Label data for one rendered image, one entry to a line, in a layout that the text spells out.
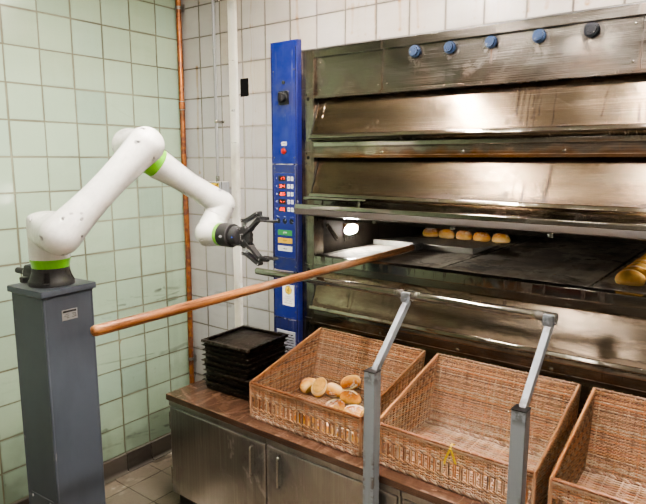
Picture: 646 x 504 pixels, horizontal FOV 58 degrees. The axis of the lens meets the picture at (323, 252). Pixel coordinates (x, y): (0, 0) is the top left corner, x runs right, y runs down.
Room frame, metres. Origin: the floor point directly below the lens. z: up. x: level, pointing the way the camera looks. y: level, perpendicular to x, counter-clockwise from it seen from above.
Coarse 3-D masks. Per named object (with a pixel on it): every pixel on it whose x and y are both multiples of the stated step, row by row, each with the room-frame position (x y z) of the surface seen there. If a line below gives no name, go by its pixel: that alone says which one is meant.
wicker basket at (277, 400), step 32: (288, 352) 2.45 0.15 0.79; (320, 352) 2.59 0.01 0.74; (352, 352) 2.49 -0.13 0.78; (416, 352) 2.32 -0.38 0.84; (256, 384) 2.24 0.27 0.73; (288, 384) 2.44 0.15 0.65; (384, 384) 2.36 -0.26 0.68; (256, 416) 2.24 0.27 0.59; (288, 416) 2.14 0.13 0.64; (320, 416) 2.04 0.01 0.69; (352, 416) 1.95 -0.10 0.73; (352, 448) 1.95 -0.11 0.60
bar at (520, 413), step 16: (256, 272) 2.40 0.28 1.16; (272, 272) 2.35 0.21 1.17; (288, 272) 2.31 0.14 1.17; (352, 288) 2.10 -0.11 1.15; (368, 288) 2.06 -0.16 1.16; (384, 288) 2.03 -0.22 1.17; (448, 304) 1.87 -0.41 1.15; (464, 304) 1.84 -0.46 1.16; (480, 304) 1.81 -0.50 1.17; (496, 304) 1.78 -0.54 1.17; (400, 320) 1.92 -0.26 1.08; (544, 320) 1.68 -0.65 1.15; (544, 336) 1.65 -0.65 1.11; (384, 352) 1.84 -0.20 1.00; (544, 352) 1.63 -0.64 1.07; (368, 368) 1.82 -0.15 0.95; (368, 384) 1.79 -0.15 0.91; (528, 384) 1.56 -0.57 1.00; (368, 400) 1.79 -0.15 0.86; (528, 400) 1.53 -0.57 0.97; (368, 416) 1.79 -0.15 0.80; (512, 416) 1.51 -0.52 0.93; (528, 416) 1.50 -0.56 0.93; (368, 432) 1.79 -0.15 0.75; (512, 432) 1.51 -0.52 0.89; (528, 432) 1.51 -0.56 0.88; (368, 448) 1.79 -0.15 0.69; (512, 448) 1.50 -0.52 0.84; (368, 464) 1.79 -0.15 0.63; (512, 464) 1.50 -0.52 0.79; (368, 480) 1.79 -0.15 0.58; (512, 480) 1.50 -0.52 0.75; (368, 496) 1.79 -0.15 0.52; (512, 496) 1.50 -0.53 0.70
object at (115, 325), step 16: (368, 256) 2.49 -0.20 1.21; (384, 256) 2.59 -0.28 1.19; (304, 272) 2.14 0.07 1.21; (320, 272) 2.20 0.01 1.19; (240, 288) 1.88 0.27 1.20; (256, 288) 1.92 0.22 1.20; (272, 288) 1.99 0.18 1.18; (176, 304) 1.67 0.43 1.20; (192, 304) 1.70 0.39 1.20; (208, 304) 1.75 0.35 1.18; (112, 320) 1.50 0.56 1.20; (128, 320) 1.52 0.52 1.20; (144, 320) 1.56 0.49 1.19
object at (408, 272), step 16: (320, 256) 2.67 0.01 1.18; (336, 256) 2.67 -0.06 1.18; (384, 272) 2.46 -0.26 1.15; (400, 272) 2.41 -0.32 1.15; (416, 272) 2.36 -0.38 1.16; (432, 272) 2.32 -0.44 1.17; (448, 272) 2.28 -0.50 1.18; (464, 272) 2.28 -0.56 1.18; (496, 288) 2.16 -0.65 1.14; (512, 288) 2.12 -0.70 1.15; (528, 288) 2.09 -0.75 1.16; (544, 288) 2.05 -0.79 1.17; (560, 288) 2.02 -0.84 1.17; (576, 288) 1.99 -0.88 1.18; (592, 288) 1.99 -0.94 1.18; (624, 304) 1.89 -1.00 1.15; (640, 304) 1.86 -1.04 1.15
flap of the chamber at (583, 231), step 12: (324, 216) 2.56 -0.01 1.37; (336, 216) 2.43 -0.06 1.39; (348, 216) 2.39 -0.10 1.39; (360, 216) 2.36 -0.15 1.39; (372, 216) 2.32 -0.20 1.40; (384, 216) 2.29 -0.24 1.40; (396, 216) 2.26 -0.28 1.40; (408, 216) 2.22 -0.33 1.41; (420, 216) 2.20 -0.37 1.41; (480, 228) 2.21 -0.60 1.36; (492, 228) 2.03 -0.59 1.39; (504, 228) 1.99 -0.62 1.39; (516, 228) 1.97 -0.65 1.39; (528, 228) 1.95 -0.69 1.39; (540, 228) 1.92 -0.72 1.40; (552, 228) 1.90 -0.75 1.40; (564, 228) 1.88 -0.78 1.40; (576, 228) 1.85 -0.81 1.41; (588, 228) 1.83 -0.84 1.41; (600, 228) 1.81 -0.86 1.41
